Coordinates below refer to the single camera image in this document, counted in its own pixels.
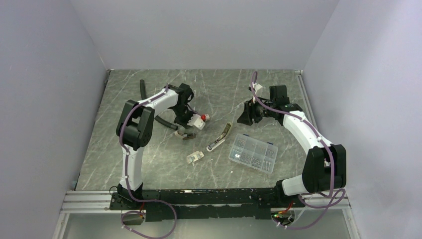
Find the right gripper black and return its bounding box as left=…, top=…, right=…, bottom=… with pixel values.
left=237, top=95, right=276, bottom=125

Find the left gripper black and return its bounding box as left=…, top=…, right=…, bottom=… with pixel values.
left=172, top=105, right=198, bottom=129

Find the brown stapler base part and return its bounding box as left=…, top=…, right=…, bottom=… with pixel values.
left=174, top=131, right=197, bottom=140

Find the white staple box tray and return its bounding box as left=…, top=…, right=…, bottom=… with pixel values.
left=186, top=151, right=204, bottom=165

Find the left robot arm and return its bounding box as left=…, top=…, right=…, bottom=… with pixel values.
left=116, top=83, right=205, bottom=209

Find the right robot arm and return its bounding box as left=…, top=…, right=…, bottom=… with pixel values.
left=237, top=85, right=346, bottom=207

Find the clear plastic screw organizer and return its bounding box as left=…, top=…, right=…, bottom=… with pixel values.
left=228, top=133, right=278, bottom=174

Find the black rubber hose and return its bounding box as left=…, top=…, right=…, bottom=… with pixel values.
left=139, top=79, right=179, bottom=130

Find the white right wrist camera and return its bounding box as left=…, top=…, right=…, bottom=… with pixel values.
left=248, top=82, right=264, bottom=97

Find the aluminium frame rail right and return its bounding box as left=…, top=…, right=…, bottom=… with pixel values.
left=294, top=69, right=337, bottom=188

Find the aluminium frame rail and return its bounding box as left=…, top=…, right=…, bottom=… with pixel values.
left=61, top=188, right=330, bottom=213
left=294, top=69, right=337, bottom=188

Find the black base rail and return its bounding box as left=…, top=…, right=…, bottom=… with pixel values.
left=109, top=188, right=304, bottom=222

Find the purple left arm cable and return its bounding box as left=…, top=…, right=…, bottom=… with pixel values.
left=118, top=84, right=177, bottom=239

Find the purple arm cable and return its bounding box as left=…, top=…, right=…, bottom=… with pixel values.
left=249, top=70, right=346, bottom=231
left=118, top=84, right=177, bottom=239

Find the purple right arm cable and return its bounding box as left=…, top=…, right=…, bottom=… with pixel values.
left=249, top=70, right=346, bottom=231

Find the aluminium frame rail front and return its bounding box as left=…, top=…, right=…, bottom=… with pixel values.
left=61, top=188, right=330, bottom=213

